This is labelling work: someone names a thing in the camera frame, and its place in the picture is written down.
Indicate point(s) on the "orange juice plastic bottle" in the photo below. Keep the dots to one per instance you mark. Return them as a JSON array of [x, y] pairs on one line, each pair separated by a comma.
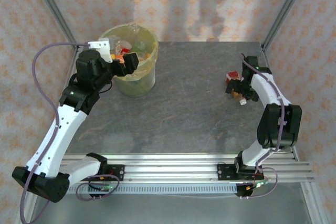
[[235, 95]]

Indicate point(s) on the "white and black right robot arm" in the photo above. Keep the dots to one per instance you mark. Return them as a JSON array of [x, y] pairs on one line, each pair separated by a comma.
[[278, 127]]

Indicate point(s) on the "yellow-lined trash bin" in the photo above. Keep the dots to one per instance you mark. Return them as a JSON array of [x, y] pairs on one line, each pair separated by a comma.
[[149, 37]]

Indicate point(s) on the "small green LED circuit board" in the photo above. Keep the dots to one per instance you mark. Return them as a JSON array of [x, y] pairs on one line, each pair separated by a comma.
[[258, 185], [102, 187]]

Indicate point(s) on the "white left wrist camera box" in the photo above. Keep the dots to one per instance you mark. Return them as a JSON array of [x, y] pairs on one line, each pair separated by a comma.
[[101, 48]]

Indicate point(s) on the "aluminium frame post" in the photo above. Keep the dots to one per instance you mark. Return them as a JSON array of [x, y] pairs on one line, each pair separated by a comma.
[[52, 6], [286, 9]]

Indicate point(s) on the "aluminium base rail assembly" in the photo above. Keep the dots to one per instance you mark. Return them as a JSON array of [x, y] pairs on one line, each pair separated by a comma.
[[170, 167]]

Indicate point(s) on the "aluminium front frame leg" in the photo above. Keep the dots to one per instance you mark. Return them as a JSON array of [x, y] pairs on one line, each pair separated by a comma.
[[315, 205], [29, 211]]

